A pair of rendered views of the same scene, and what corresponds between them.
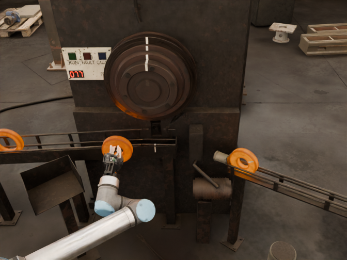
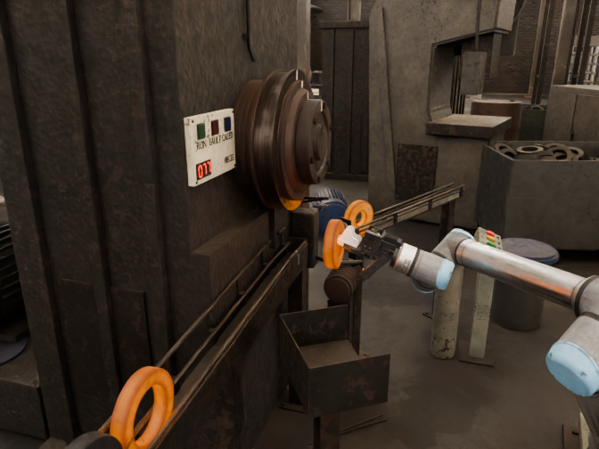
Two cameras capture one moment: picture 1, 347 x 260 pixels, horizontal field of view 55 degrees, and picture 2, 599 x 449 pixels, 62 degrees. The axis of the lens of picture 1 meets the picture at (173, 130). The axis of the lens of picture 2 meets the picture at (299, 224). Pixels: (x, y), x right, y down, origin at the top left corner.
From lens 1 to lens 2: 2.12 m
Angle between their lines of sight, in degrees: 68
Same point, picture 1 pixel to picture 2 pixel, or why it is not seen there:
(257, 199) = not seen: hidden behind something
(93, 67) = (218, 150)
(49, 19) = not seen: outside the picture
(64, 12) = (188, 43)
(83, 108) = (206, 246)
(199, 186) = (347, 276)
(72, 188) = (333, 352)
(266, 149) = not seen: hidden behind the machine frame
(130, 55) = (295, 96)
